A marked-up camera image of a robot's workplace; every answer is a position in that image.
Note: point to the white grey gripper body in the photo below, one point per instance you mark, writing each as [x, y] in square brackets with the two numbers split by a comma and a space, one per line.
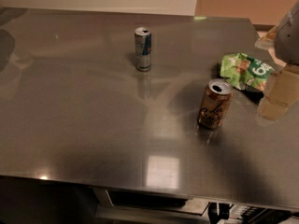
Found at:
[288, 42]

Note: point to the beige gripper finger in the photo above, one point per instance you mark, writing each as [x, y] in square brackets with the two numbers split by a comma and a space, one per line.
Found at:
[267, 41]
[280, 93]

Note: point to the green rice chip bag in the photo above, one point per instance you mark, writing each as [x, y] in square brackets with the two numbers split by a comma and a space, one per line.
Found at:
[244, 72]

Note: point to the orange LaCroix soda can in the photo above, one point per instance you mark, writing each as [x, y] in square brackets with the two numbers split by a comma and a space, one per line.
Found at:
[215, 103]

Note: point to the silver blue energy drink can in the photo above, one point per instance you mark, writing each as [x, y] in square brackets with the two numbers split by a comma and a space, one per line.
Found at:
[142, 49]

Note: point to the black clamp under table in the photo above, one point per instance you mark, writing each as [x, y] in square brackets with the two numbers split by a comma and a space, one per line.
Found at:
[217, 212]

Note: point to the metal drawer under table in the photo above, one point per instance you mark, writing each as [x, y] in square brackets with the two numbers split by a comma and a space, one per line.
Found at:
[149, 208]

